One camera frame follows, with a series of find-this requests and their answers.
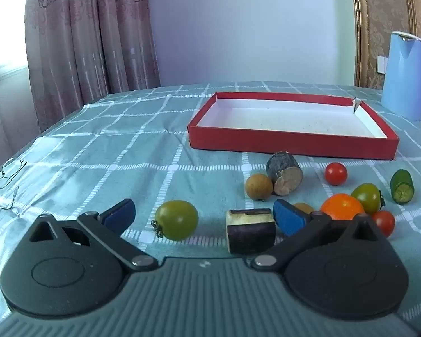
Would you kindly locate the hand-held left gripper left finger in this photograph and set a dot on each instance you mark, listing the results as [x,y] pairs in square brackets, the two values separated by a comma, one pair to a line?
[121,215]

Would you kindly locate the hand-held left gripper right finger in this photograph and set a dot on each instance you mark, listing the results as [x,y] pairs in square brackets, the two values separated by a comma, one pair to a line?
[287,218]

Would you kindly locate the brown longan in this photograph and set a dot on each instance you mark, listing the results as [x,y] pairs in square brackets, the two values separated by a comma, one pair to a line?
[259,186]
[303,207]

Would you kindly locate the green cucumber piece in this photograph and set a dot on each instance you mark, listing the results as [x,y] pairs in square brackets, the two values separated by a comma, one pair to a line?
[401,186]

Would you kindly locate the purple eggplant piece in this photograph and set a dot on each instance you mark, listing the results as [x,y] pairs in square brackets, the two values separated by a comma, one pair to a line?
[251,235]

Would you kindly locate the orange tomato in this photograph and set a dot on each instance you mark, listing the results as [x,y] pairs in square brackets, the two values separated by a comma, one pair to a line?
[342,207]

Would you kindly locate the large green tomato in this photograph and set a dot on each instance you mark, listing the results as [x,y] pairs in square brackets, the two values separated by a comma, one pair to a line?
[177,219]

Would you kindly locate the red cherry tomato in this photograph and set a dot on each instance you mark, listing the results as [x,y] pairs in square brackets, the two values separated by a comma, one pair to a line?
[384,223]
[335,173]

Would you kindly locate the green reddish tomato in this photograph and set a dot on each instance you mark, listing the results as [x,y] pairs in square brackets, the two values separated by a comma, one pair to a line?
[367,196]

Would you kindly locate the red cardboard box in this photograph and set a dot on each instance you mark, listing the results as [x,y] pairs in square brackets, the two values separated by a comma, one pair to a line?
[294,140]

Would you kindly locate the green plaid bedsheet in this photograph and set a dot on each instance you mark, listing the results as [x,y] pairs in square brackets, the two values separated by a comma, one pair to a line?
[126,154]

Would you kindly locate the light blue kettle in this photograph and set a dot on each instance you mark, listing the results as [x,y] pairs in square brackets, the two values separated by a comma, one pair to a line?
[403,77]

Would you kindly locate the pink patterned curtain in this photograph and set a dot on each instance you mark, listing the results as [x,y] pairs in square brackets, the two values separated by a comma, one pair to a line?
[91,42]

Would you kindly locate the white wall switch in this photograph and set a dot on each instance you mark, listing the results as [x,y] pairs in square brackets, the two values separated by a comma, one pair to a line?
[381,65]

